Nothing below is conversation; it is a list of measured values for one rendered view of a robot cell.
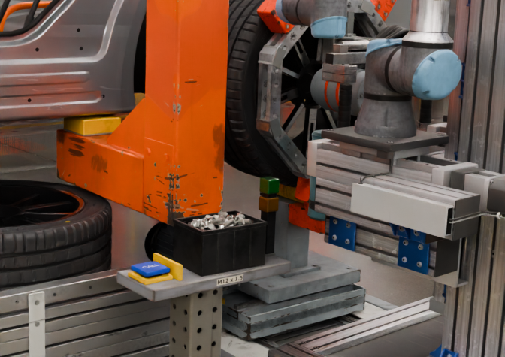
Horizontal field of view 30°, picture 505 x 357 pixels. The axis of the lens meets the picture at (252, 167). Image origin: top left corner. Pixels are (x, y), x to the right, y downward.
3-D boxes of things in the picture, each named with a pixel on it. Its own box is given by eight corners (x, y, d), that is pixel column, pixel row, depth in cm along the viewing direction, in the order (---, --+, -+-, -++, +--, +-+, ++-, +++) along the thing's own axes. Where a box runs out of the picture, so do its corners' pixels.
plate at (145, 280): (155, 270, 236) (155, 266, 236) (173, 279, 230) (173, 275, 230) (127, 276, 231) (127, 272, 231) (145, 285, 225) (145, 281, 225)
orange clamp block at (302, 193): (298, 170, 294) (293, 198, 295) (315, 174, 288) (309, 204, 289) (314, 171, 298) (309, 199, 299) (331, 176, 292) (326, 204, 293)
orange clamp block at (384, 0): (367, 20, 300) (380, -3, 302) (385, 22, 295) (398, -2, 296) (355, 7, 296) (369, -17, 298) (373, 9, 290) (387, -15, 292)
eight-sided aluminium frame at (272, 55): (380, 163, 315) (391, -2, 304) (394, 167, 310) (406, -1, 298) (252, 181, 281) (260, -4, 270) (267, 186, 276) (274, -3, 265)
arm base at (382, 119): (428, 134, 231) (431, 94, 229) (388, 140, 221) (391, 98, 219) (381, 125, 242) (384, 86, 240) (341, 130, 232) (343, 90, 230)
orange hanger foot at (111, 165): (101, 173, 311) (101, 68, 304) (192, 207, 271) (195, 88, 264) (55, 178, 301) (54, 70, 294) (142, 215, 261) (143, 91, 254)
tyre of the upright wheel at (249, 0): (267, -69, 299) (153, 98, 284) (317, -69, 281) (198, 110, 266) (372, 58, 339) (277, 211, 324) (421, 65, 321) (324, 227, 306)
